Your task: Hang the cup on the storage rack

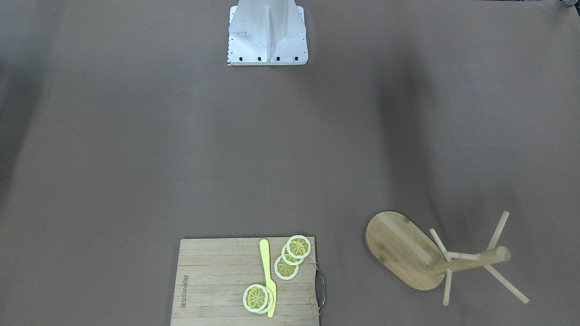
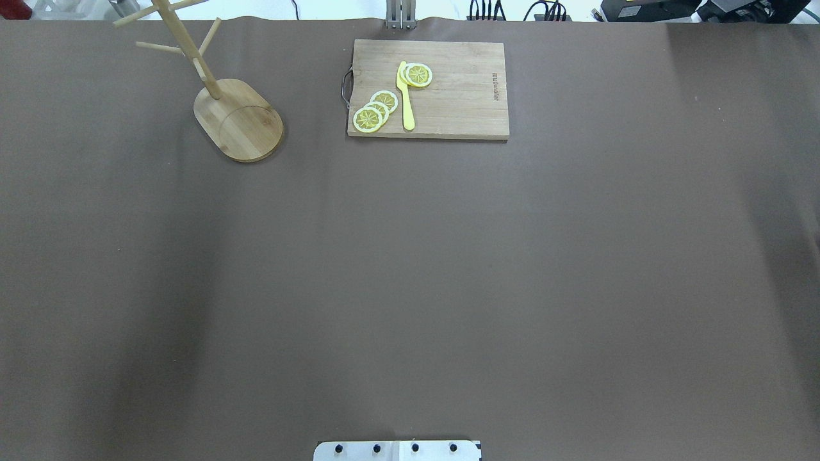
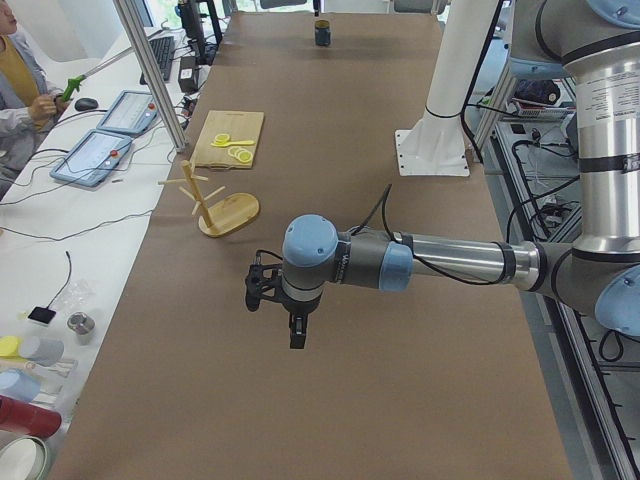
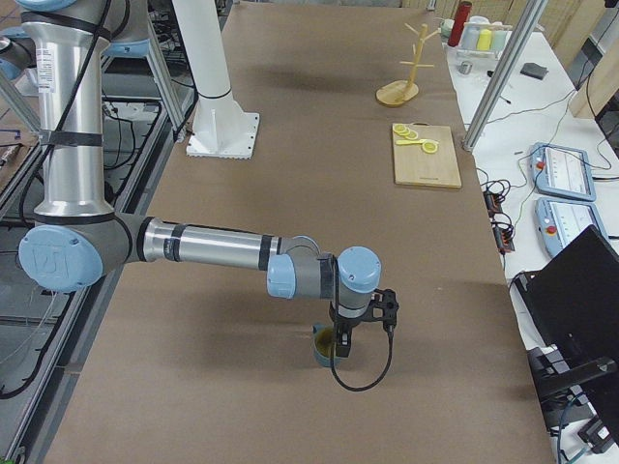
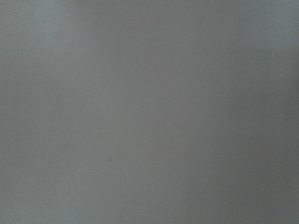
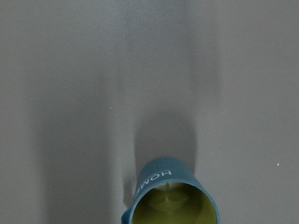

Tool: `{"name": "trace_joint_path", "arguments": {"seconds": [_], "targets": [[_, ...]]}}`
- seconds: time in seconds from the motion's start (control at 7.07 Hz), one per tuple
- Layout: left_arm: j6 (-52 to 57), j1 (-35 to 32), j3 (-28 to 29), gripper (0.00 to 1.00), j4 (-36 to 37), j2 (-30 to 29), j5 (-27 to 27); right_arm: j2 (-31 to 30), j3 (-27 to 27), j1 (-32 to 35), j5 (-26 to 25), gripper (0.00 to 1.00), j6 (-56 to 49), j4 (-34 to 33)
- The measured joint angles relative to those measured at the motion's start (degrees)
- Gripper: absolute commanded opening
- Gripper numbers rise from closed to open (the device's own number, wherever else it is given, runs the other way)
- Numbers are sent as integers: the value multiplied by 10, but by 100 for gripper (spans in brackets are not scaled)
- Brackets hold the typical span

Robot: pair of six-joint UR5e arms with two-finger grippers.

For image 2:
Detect lemon slice by knife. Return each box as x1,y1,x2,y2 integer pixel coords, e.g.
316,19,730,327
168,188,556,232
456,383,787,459
399,62,433,88

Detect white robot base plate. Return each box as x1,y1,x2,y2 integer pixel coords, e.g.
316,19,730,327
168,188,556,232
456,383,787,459
313,440,482,460

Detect wooden cutting board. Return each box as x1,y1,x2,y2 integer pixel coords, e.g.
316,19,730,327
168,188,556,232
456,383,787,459
347,39,510,141

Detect yellow plastic knife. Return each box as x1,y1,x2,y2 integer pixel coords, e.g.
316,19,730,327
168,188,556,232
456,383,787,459
395,61,416,131

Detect lemon slice middle left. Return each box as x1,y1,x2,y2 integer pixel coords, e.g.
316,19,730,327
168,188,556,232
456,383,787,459
364,101,390,124

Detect lemon slice front left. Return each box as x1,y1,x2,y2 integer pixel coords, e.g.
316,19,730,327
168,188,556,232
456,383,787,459
352,107,383,133

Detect brown table mat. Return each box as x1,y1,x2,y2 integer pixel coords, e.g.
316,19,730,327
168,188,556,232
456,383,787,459
2,17,818,460

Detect wooden cup storage rack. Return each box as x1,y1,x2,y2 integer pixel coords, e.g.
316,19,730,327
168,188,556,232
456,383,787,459
113,1,285,163

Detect aluminium frame post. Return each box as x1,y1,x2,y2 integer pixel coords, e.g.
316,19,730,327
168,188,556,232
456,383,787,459
386,0,418,30

